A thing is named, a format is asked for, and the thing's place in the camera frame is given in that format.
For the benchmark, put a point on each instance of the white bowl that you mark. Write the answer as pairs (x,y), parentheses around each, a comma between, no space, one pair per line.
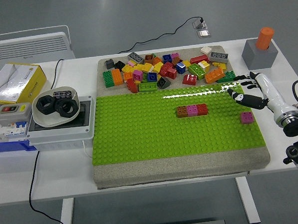
(47,121)

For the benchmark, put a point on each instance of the grey three-hole brick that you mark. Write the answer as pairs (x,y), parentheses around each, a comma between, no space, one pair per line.
(135,57)

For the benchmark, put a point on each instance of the pink square building brick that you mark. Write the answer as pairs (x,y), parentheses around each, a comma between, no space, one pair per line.
(246,118)
(192,110)

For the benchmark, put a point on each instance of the black small brick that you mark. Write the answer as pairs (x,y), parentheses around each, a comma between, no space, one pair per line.
(119,66)

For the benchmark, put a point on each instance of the lime green long hollow brick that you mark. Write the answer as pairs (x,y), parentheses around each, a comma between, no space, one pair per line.
(147,87)

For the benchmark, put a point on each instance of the red square building brick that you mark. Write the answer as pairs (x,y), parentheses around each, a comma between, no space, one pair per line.
(202,109)

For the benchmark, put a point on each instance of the small black terminal block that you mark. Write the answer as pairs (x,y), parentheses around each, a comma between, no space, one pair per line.
(61,94)

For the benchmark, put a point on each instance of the green studded baseplate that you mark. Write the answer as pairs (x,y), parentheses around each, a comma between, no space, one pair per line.
(140,132)

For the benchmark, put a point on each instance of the white and yellow brick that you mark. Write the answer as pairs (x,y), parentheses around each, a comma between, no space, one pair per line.
(203,65)

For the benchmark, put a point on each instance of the yellow small brick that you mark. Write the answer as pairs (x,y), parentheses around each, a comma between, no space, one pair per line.
(137,82)
(221,66)
(127,68)
(187,63)

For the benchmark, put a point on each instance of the grey switch box red button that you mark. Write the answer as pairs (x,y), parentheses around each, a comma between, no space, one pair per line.
(14,115)

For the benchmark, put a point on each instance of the grey electrical enclosure box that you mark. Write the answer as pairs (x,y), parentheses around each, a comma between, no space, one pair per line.
(60,139)

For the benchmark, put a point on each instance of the yellow square brick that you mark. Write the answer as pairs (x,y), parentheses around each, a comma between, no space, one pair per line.
(158,67)

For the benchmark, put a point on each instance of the dark grey sloped brick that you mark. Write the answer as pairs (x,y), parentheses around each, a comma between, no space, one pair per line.
(163,83)

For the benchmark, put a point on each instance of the white table leg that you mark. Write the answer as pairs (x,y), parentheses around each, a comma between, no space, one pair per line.
(65,216)
(248,202)

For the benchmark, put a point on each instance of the red long brick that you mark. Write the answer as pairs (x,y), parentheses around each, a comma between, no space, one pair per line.
(198,59)

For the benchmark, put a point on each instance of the grey long hollow brick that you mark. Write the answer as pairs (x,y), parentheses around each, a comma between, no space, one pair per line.
(218,57)

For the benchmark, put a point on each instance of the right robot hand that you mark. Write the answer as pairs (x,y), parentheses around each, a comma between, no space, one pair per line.
(270,90)

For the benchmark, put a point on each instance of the yellow and white cardboard box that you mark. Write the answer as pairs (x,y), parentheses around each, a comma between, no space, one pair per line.
(27,80)

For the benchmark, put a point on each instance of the orange long brick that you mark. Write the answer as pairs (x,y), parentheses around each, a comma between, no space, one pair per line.
(117,77)
(214,75)

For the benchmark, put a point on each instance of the large black hex nut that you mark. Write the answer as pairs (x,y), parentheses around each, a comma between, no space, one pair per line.
(59,110)
(38,104)

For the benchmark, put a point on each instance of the blue hollow brick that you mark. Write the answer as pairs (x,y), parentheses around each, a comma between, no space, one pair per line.
(151,77)

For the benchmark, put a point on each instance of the dark grey small brick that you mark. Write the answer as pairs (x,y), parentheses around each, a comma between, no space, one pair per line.
(109,64)

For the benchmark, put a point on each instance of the brown small brick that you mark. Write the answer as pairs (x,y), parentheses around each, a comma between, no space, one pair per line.
(176,61)

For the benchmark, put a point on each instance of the dark green long brick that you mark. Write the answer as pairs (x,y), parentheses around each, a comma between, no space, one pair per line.
(108,79)
(227,77)

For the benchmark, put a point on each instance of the white and blue circuit breaker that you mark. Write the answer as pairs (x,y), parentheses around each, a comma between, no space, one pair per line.
(15,127)

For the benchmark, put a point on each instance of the grey cube block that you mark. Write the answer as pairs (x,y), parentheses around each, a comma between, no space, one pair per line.
(258,58)

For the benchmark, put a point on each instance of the blue brick white sticker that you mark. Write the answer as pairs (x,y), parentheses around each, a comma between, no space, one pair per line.
(180,67)

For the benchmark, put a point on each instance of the blue small brick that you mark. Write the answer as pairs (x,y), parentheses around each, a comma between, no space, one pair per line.
(166,58)

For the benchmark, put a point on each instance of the pink flat brick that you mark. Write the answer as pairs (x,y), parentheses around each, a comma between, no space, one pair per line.
(175,56)
(131,63)

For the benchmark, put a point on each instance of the orange cylinder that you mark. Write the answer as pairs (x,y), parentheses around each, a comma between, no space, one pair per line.
(263,38)

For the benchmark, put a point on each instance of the red glossy brick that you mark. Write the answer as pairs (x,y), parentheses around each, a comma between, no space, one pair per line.
(189,80)

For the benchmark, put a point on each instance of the white square brick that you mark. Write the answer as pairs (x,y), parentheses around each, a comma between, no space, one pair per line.
(206,50)

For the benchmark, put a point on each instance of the green small brick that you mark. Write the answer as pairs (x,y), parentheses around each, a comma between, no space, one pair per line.
(144,80)
(153,55)

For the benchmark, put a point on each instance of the brown square building brick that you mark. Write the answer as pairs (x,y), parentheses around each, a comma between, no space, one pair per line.
(182,111)

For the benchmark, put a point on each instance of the brown hollow brick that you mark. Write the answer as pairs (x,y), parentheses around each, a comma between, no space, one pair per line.
(149,58)

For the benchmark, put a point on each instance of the yellow long brick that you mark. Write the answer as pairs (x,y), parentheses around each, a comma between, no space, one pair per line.
(146,67)

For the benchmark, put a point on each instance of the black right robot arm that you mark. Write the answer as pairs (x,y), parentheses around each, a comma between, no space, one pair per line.
(296,128)

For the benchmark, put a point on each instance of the white panel heater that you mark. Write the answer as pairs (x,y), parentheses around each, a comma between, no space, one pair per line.
(23,48)

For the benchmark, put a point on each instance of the orange small brick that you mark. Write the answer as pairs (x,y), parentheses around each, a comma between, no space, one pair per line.
(127,76)
(157,61)

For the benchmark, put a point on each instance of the open metal floor socket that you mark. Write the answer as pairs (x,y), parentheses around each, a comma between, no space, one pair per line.
(200,25)

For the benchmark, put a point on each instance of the grey-brown foam mat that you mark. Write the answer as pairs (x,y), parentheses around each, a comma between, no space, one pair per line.
(167,171)

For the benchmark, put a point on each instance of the closed metal floor socket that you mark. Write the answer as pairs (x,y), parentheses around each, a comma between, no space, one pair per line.
(203,33)

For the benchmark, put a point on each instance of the pink hollow brick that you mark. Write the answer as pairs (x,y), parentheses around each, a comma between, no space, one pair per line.
(137,75)

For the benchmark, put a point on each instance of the large red brick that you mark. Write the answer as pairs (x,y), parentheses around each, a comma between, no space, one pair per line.
(168,70)

